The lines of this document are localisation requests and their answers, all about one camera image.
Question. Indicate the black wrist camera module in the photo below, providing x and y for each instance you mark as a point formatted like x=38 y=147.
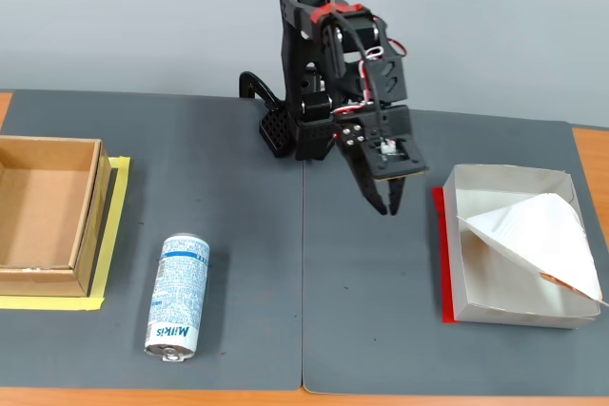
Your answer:
x=399 y=159

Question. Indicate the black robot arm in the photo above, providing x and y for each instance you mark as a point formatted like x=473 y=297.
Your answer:
x=297 y=44

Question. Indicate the dark gray table mat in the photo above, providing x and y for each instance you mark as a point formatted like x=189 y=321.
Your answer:
x=214 y=187
x=380 y=282

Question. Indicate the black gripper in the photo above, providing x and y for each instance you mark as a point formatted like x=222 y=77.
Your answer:
x=365 y=169

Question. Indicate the red tape on arm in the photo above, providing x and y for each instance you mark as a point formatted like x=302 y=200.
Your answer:
x=335 y=10

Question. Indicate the yellow masking tape outline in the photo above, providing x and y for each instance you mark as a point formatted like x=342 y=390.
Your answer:
x=116 y=216

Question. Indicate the gray paper box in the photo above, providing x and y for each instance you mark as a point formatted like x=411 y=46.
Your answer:
x=514 y=292

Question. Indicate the red tape strip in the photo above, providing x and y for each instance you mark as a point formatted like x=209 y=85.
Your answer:
x=441 y=244

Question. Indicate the white blue Milkis can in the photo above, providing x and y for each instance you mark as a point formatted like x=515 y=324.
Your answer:
x=178 y=292

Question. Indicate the black table clamp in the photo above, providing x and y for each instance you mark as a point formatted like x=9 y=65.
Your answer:
x=275 y=135

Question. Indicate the brown cardboard box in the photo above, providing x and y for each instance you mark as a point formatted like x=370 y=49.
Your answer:
x=38 y=216

